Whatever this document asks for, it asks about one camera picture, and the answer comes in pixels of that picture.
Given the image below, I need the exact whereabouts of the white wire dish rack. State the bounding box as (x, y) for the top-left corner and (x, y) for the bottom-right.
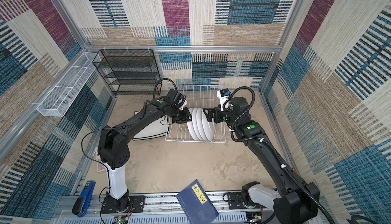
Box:
(166, 85), (226, 143)

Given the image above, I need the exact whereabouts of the blue stapler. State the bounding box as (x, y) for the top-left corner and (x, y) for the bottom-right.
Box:
(72, 180), (96, 217)

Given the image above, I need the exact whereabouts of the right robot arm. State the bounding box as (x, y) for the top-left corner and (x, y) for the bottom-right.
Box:
(203, 96), (322, 224)

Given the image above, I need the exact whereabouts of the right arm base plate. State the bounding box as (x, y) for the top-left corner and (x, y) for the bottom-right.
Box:
(223, 190), (273, 210)

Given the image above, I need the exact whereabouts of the blue book yellow label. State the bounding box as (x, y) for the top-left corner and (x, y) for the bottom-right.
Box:
(176, 180), (219, 224)

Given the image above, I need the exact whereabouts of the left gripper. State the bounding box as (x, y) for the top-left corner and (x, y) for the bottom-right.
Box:
(169, 107), (194, 124)

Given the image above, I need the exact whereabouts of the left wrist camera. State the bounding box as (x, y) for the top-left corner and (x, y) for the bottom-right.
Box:
(178, 98), (187, 110)

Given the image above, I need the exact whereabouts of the black mesh shelf rack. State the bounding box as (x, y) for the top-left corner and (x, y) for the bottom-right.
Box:
(93, 49), (161, 96)

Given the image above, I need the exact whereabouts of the aluminium front rail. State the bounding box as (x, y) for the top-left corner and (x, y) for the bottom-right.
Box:
(51, 190), (279, 224)

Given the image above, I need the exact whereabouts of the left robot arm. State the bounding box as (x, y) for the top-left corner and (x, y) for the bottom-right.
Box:
(97, 89), (191, 213)

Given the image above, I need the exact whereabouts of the white mesh wall basket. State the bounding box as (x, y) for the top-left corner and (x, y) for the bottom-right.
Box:
(37, 52), (97, 117)

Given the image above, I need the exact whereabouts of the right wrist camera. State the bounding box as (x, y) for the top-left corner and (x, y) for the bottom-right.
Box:
(216, 89), (231, 111)

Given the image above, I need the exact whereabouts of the pink white calculator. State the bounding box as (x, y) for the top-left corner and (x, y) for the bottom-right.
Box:
(94, 147), (107, 173)

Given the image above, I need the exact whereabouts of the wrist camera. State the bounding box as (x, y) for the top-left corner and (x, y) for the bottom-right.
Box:
(178, 98), (187, 110)
(216, 89), (231, 111)

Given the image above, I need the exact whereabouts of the white square plate black rim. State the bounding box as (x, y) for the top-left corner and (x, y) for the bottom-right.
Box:
(132, 132), (167, 141)

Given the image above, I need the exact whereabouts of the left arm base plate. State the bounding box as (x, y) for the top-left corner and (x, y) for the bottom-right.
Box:
(100, 195), (146, 214)

